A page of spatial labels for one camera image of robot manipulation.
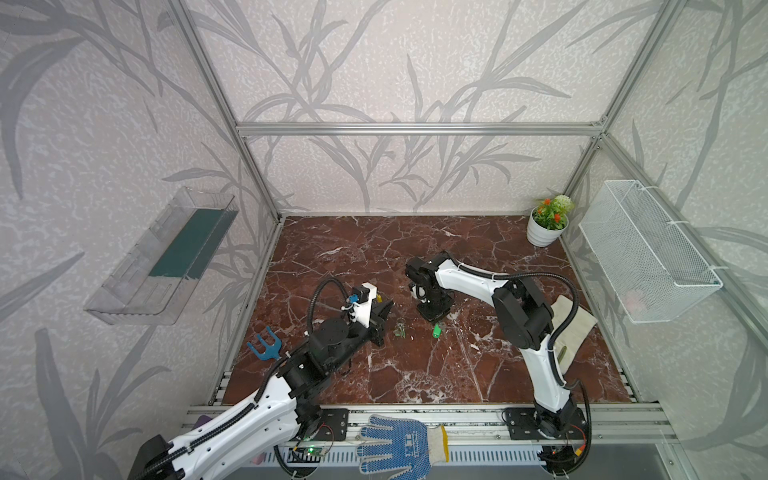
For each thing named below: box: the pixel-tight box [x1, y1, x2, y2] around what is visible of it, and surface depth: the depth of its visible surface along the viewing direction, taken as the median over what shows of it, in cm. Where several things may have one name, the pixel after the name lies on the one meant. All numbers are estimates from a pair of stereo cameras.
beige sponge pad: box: [551, 295, 598, 375], surface depth 90 cm
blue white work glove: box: [356, 414, 449, 480], surface depth 72 cm
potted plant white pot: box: [526, 194, 575, 248], surface depth 104 cm
